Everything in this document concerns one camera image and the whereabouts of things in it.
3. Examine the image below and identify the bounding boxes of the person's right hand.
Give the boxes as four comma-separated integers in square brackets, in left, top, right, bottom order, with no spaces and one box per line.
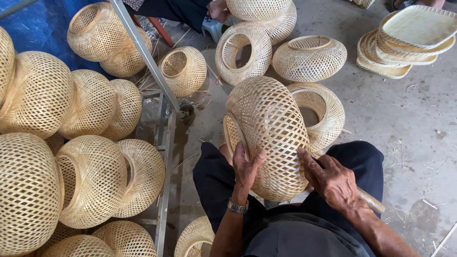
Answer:
[297,147,362,215]

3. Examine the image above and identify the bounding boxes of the person's left hand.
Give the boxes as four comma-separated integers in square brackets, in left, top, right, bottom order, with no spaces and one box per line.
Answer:
[230,142,268,203]

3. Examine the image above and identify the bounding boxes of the wooden handled tool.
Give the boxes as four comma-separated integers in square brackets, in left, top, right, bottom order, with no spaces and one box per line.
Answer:
[311,149,386,214]

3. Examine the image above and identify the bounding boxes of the woven bamboo lampshade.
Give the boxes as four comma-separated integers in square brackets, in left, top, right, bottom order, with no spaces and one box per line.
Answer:
[174,216,215,257]
[223,76,312,203]
[287,82,346,155]
[215,22,273,86]
[250,2,298,45]
[159,46,208,98]
[226,0,293,21]
[272,35,348,83]

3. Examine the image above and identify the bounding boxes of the person's dark trousers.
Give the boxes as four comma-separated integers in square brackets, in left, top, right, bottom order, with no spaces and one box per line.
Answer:
[193,141,385,257]

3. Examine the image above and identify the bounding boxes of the silver metal wristwatch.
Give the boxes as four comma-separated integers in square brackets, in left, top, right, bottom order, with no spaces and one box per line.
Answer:
[227,198,250,215]

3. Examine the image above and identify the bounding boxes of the person's dark shirt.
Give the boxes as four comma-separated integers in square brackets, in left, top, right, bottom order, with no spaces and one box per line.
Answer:
[241,204,372,257]

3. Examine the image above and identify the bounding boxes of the black caster wheel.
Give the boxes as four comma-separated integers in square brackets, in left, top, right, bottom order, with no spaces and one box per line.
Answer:
[178,103,195,120]

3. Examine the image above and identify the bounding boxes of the thin bamboo stick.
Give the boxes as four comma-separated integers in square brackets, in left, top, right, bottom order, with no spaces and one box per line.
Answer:
[430,221,457,257]

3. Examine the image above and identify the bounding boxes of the pale plastic stool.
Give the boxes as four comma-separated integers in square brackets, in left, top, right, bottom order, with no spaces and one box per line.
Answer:
[201,15,233,44]

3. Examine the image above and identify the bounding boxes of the stack of woven bamboo trays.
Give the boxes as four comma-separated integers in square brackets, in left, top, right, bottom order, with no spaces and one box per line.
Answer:
[356,5,457,80]

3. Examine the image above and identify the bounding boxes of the red stool leg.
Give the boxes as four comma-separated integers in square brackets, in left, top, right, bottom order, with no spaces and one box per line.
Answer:
[131,14,175,48]

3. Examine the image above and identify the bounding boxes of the heap of bamboo lampshades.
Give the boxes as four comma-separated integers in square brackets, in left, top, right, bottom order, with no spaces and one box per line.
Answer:
[0,1,166,257]

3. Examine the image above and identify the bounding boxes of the woven bamboo basket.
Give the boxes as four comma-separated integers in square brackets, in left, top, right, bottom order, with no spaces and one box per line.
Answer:
[348,0,376,9]

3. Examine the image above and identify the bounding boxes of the blue tarpaulin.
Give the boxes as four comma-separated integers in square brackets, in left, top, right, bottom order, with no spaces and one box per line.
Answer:
[0,0,115,80]

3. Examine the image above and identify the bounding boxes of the grey metal cart frame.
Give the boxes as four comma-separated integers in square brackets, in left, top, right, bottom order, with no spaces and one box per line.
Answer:
[0,0,183,257]

